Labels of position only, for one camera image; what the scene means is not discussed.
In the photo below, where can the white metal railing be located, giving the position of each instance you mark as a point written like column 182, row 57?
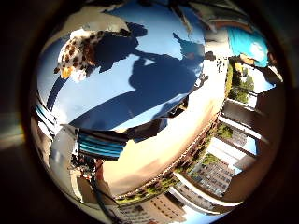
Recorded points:
column 239, row 127

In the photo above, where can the person in teal shirt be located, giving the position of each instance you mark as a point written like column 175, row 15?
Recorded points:
column 249, row 43

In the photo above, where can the brown spotted white plush toy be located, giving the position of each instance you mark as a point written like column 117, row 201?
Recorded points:
column 78, row 54

